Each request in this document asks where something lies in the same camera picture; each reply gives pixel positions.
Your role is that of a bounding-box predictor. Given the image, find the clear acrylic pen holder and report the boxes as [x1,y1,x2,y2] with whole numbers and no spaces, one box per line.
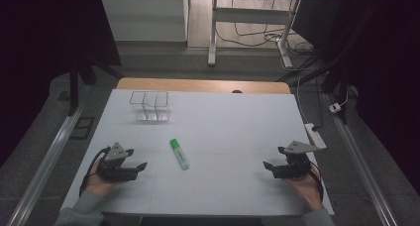
[129,90,171,123]

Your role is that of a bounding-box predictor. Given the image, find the white cable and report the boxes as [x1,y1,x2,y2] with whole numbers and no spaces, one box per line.
[295,74,313,125]

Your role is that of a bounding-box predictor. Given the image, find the white power strip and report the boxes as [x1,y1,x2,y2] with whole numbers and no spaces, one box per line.
[304,122,328,151]

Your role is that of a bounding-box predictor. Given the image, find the white cabinet panel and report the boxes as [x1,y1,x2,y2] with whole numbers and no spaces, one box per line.
[98,0,190,43]

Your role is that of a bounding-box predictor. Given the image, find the person's right hand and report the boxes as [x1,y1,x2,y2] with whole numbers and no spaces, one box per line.
[283,163,325,211]

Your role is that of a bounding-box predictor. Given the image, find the aluminium rail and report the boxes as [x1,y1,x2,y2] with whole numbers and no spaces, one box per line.
[5,84,92,226]
[324,92,399,226]

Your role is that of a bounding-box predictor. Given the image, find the green highlighter pen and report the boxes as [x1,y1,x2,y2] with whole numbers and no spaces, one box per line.
[168,138,191,171]

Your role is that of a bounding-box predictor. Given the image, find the white desk frame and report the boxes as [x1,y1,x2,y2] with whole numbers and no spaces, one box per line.
[207,0,302,69]

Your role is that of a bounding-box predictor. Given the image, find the dark curtain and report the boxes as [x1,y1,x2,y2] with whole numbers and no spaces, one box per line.
[0,0,123,170]
[291,0,420,195]

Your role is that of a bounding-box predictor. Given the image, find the black metal stand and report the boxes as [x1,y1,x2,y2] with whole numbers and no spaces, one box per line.
[276,0,380,125]
[66,52,125,117]

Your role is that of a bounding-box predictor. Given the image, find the person's left hand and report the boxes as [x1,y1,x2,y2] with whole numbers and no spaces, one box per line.
[84,158,119,198]

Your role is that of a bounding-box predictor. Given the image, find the white table mat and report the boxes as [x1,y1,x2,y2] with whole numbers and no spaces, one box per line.
[60,88,335,218]

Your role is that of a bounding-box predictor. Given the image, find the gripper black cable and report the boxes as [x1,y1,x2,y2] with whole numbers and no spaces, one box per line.
[308,161,325,201]
[78,146,112,198]

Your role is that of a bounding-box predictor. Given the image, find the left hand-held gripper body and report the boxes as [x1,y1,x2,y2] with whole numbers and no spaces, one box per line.
[96,142,139,183]

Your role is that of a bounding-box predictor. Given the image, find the black floor cables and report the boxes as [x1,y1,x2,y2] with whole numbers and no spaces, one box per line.
[215,0,315,56]

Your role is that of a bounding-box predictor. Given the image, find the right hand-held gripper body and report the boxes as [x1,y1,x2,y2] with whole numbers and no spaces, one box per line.
[272,140,321,179]

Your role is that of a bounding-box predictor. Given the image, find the black power plug cable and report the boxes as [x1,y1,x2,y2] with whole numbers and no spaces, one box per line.
[311,74,324,133]

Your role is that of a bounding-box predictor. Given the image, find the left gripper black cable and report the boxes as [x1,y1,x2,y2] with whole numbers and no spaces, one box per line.
[78,146,112,198]

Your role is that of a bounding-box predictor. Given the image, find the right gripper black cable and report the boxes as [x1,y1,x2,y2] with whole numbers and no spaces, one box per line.
[308,161,325,201]

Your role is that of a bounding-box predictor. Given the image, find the black rectangular floor frame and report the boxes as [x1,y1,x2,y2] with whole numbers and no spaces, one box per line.
[69,116,96,141]

